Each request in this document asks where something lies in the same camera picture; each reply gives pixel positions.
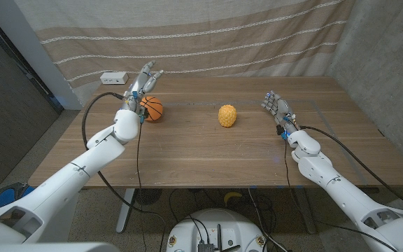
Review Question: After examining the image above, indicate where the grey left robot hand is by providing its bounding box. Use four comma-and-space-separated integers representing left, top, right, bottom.
122, 60, 165, 116

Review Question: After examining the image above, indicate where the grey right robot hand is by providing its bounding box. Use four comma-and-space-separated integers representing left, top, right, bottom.
260, 90, 299, 136

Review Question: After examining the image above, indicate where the orange mini basketball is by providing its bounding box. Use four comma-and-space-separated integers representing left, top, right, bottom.
140, 96, 164, 122

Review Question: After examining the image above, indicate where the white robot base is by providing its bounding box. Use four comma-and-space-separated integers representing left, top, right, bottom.
165, 208, 268, 252

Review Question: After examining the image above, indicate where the yellow bumpy ball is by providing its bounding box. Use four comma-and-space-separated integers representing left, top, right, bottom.
218, 104, 238, 128

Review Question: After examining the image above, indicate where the white power strip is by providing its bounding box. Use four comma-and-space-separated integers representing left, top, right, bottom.
99, 71, 129, 85

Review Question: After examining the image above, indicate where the beige striped backdrop cloth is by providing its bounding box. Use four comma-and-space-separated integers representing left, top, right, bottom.
14, 0, 357, 106

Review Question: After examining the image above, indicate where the yellow banana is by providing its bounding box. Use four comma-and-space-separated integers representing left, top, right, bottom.
223, 191, 243, 207

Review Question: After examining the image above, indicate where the grey table leg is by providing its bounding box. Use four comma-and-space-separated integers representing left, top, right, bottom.
294, 187, 317, 235

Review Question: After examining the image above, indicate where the round black floor grille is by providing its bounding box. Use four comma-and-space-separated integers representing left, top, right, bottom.
134, 188, 163, 206

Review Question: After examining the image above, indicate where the white table leg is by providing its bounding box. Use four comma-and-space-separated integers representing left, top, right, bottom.
115, 188, 136, 234

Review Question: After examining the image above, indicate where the dark door panel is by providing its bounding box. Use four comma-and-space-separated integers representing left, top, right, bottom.
0, 10, 64, 190

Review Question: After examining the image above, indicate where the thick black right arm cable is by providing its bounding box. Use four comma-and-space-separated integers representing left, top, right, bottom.
298, 125, 403, 217

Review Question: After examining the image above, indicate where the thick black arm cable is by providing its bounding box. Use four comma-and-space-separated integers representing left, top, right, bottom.
298, 125, 403, 217
81, 92, 167, 252

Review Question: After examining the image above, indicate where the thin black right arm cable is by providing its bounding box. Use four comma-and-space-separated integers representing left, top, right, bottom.
283, 139, 398, 251

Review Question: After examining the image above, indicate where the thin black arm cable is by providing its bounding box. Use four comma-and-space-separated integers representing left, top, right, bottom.
136, 120, 148, 252
283, 139, 398, 251

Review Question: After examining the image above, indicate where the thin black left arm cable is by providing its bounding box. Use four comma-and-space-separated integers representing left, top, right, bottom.
136, 120, 148, 252

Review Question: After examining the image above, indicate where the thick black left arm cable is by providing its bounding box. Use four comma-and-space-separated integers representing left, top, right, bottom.
81, 92, 167, 252

